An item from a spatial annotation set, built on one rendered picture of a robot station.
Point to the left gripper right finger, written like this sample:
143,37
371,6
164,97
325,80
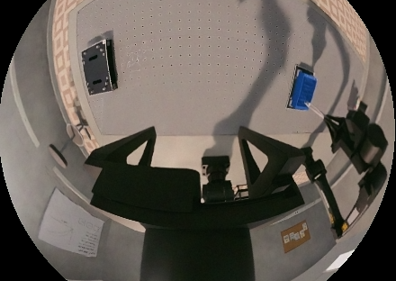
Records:
283,160

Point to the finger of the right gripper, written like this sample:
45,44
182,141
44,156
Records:
340,120
331,125

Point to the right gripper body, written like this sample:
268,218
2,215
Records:
335,146

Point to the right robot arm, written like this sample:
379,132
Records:
373,144

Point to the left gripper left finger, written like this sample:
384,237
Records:
119,150

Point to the blue tube carrier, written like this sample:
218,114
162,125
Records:
299,94

